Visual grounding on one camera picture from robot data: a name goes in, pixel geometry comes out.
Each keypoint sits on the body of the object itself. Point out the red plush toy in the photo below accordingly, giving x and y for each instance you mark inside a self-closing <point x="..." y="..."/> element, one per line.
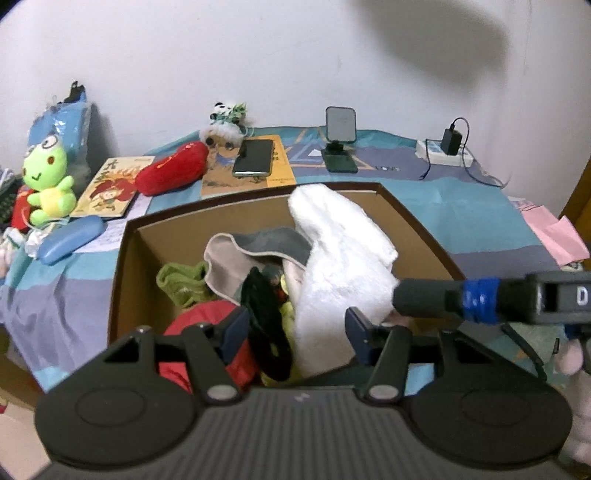
<point x="173" y="168"/>

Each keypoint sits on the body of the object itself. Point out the comic book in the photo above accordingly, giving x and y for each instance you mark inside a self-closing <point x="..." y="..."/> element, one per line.
<point x="111" y="189"/>

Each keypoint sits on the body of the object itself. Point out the dark green phone stand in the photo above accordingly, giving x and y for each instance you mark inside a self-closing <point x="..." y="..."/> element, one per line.
<point x="339" y="138"/>

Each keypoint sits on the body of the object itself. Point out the black charger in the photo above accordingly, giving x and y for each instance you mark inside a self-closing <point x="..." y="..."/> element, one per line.
<point x="451" y="141"/>

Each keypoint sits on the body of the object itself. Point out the yellow picture book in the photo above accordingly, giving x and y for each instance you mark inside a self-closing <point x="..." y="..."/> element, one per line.
<point x="282" y="167"/>

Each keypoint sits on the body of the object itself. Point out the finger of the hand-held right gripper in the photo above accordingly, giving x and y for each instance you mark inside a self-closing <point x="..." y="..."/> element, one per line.
<point x="429" y="297"/>

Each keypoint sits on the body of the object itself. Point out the floral printed cloth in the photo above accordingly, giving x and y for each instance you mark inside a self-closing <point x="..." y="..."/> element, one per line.
<point x="231" y="272"/>

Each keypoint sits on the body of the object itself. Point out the black cloth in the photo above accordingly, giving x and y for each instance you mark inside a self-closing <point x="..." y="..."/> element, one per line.
<point x="263" y="323"/>

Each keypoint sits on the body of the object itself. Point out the white paper sheet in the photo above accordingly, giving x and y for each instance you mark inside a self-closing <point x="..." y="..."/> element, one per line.
<point x="113" y="235"/>

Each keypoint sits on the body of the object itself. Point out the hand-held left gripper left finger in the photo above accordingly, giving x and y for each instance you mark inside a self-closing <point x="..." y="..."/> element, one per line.
<point x="236" y="333"/>

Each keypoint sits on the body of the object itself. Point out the white crumpled plastic bag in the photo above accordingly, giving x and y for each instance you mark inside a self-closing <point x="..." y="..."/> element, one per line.
<point x="23" y="240"/>

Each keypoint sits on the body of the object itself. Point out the blue plastic bag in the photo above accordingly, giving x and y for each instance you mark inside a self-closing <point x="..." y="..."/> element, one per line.
<point x="69" y="124"/>

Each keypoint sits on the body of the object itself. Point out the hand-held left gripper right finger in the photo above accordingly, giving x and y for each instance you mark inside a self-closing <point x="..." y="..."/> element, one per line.
<point x="358" y="333"/>

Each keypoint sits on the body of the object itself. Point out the brown cardboard box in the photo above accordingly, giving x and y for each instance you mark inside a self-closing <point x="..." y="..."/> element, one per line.
<point x="184" y="240"/>

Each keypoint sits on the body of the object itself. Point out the white power strip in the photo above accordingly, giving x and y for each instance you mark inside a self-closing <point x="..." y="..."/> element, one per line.
<point x="431" y="152"/>

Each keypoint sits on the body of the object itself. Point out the blue glasses case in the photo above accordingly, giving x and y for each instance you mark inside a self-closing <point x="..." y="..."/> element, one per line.
<point x="69" y="237"/>

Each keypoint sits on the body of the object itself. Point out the red cloth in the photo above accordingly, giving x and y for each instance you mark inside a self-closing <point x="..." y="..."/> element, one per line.
<point x="203" y="318"/>

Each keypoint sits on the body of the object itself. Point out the panda plush toy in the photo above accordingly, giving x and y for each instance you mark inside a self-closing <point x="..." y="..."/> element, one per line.
<point x="226" y="122"/>

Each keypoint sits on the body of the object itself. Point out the dark smartphone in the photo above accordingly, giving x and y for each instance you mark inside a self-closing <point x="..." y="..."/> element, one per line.
<point x="254" y="157"/>

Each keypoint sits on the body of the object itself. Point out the pink folded cloth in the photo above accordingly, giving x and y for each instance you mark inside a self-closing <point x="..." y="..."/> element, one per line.
<point x="554" y="230"/>

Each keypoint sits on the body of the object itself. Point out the green cloth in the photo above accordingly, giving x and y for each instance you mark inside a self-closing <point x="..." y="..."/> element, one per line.
<point x="178" y="281"/>

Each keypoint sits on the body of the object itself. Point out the green frog plush toy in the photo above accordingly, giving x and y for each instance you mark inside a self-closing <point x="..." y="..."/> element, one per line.
<point x="46" y="180"/>

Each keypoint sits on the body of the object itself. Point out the pink plush toy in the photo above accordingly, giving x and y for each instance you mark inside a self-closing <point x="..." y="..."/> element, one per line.
<point x="571" y="359"/>

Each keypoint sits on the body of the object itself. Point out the white fluffy towel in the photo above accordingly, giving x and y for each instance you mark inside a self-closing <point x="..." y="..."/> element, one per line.
<point x="341" y="277"/>

